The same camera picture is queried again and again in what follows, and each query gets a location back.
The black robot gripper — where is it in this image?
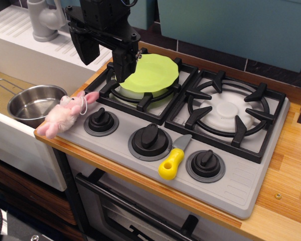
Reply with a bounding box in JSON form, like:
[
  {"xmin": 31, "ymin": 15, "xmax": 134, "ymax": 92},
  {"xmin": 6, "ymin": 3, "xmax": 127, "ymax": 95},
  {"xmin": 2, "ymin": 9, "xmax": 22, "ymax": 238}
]
[{"xmin": 65, "ymin": 1, "xmax": 138, "ymax": 83}]

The light green plastic plate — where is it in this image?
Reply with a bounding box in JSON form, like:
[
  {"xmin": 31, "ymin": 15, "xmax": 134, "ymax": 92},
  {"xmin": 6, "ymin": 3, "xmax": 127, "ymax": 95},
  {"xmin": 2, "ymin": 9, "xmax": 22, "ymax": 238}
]
[{"xmin": 120, "ymin": 54, "xmax": 179, "ymax": 93}]

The black left burner grate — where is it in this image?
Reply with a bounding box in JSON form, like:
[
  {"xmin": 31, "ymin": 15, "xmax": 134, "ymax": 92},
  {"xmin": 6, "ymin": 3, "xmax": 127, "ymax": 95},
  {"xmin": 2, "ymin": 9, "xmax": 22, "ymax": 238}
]
[{"xmin": 85, "ymin": 48, "xmax": 198, "ymax": 125}]

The black burner grate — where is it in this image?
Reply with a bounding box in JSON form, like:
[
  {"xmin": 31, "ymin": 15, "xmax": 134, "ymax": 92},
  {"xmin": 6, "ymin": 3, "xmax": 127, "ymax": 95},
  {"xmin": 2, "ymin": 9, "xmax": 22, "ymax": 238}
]
[
  {"xmin": 165, "ymin": 70, "xmax": 290, "ymax": 163},
  {"xmin": 85, "ymin": 48, "xmax": 198, "ymax": 125}
]

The black left stove knob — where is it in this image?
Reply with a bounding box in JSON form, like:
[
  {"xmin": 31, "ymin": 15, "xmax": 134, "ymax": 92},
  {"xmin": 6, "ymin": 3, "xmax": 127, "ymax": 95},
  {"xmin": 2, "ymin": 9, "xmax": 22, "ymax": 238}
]
[{"xmin": 84, "ymin": 107, "xmax": 119, "ymax": 137}]

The black stove knob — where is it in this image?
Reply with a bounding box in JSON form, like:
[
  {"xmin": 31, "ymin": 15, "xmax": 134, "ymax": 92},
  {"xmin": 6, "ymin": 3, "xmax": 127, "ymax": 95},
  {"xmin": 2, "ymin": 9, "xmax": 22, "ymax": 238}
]
[
  {"xmin": 128, "ymin": 123, "xmax": 173, "ymax": 162},
  {"xmin": 186, "ymin": 150, "xmax": 226, "ymax": 183},
  {"xmin": 84, "ymin": 107, "xmax": 119, "ymax": 137}
]

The grey toy faucet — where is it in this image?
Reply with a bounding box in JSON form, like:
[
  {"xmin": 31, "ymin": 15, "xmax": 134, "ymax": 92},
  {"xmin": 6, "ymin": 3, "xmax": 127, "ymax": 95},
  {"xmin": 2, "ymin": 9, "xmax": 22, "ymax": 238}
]
[{"xmin": 27, "ymin": 0, "xmax": 66, "ymax": 42}]

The pink plush bunny toy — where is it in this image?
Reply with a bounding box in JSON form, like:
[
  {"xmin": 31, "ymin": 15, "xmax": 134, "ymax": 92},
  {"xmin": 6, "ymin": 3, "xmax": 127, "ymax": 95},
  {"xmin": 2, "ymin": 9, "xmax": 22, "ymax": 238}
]
[{"xmin": 37, "ymin": 91, "xmax": 99, "ymax": 139}]

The white toy sink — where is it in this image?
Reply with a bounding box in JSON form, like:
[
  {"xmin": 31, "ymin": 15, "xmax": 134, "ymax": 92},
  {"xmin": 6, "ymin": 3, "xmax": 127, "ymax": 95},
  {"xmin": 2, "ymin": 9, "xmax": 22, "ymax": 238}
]
[{"xmin": 0, "ymin": 6, "xmax": 111, "ymax": 191}]

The stainless steel pot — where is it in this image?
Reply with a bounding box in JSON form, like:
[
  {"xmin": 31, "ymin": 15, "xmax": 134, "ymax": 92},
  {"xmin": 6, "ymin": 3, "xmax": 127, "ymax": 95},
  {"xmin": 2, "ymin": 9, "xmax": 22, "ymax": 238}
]
[{"xmin": 0, "ymin": 78, "xmax": 67, "ymax": 129}]

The black middle stove knob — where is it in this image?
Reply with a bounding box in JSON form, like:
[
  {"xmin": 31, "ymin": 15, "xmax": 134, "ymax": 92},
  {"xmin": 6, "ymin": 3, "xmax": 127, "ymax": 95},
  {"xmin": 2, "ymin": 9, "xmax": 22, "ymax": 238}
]
[{"xmin": 128, "ymin": 123, "xmax": 173, "ymax": 162}]

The black right burner grate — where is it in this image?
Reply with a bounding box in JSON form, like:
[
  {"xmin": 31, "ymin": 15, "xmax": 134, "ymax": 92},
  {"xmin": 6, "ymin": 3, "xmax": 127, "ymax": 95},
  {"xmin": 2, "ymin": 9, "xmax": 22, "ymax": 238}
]
[{"xmin": 165, "ymin": 70, "xmax": 290, "ymax": 163}]

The grey toy stove top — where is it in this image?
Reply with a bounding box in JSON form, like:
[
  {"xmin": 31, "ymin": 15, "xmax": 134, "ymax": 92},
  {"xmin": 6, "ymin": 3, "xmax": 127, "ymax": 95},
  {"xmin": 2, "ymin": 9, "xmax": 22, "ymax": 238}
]
[{"xmin": 55, "ymin": 67, "xmax": 290, "ymax": 220}]

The black right stove knob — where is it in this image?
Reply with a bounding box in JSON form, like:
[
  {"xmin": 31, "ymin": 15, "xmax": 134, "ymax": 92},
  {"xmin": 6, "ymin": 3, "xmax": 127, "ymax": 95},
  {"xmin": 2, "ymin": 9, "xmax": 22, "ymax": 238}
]
[{"xmin": 186, "ymin": 150, "xmax": 226, "ymax": 183}]

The toy oven door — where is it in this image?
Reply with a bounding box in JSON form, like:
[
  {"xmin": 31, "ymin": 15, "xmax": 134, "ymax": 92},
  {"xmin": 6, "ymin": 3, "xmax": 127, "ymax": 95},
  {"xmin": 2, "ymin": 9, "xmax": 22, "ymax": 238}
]
[{"xmin": 74, "ymin": 168, "xmax": 246, "ymax": 240}]

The black oven door handle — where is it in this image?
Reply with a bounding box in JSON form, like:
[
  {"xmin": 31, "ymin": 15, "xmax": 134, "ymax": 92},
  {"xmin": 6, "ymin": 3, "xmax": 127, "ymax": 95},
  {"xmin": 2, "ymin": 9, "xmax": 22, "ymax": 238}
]
[{"xmin": 75, "ymin": 169, "xmax": 198, "ymax": 240}]

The yellow handled toy knife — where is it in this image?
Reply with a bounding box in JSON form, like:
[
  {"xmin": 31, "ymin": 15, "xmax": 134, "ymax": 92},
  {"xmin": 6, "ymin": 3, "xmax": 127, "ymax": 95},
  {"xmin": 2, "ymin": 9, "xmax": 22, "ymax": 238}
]
[{"xmin": 158, "ymin": 134, "xmax": 192, "ymax": 180}]

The teal wall cabinet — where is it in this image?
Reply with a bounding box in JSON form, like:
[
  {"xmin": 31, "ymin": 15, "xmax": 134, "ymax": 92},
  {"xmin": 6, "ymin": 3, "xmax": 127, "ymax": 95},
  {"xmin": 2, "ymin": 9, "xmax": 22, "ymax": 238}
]
[{"xmin": 128, "ymin": 1, "xmax": 301, "ymax": 72}]

